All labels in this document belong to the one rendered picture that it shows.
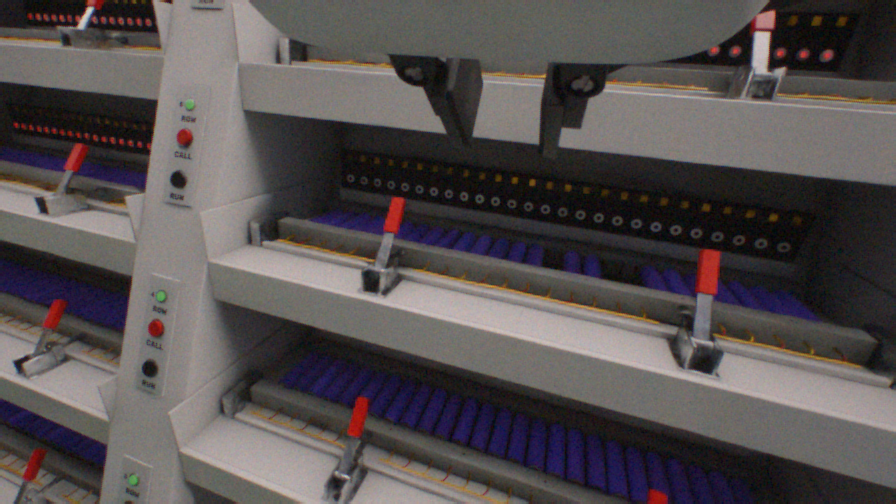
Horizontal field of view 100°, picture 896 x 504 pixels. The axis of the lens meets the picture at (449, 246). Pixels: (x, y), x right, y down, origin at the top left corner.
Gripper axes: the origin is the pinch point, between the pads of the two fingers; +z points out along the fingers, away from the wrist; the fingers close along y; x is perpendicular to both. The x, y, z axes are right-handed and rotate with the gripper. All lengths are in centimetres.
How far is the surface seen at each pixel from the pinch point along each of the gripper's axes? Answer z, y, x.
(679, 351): 20.7, 13.6, -7.7
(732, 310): 24.3, 18.5, -3.3
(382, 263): 19.8, -11.8, -5.6
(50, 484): 31, -56, -43
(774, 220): 30.9, 24.3, 7.4
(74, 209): 22, -54, -6
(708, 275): 19.8, 14.7, -1.6
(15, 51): 16, -63, 11
